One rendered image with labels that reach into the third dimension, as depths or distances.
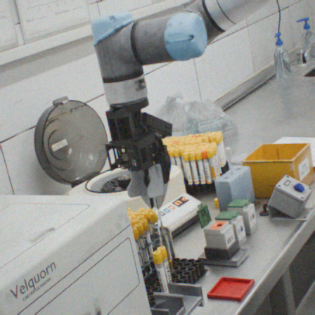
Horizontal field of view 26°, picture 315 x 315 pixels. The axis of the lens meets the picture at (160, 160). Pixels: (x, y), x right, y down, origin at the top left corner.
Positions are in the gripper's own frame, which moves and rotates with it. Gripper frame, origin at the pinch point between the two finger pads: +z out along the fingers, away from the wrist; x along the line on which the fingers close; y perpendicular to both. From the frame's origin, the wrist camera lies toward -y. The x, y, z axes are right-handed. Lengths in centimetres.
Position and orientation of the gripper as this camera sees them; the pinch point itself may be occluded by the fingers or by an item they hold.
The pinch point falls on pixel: (156, 200)
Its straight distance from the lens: 128.3
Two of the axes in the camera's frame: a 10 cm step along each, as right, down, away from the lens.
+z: 2.0, 9.4, 2.8
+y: -4.8, 3.4, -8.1
